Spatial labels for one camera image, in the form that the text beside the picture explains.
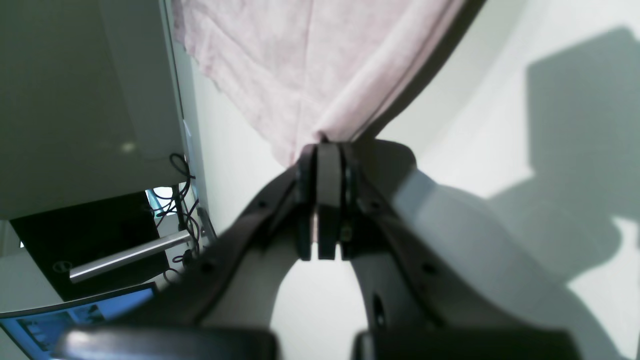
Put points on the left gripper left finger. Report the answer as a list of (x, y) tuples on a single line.
[(305, 192)]

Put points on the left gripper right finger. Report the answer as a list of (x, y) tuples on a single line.
[(338, 174)]

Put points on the pink T-shirt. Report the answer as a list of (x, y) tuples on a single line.
[(300, 71)]

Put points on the silver metal bar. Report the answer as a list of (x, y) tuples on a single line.
[(109, 263)]

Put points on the computer monitor blue screen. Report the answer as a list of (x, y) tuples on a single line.
[(36, 331)]

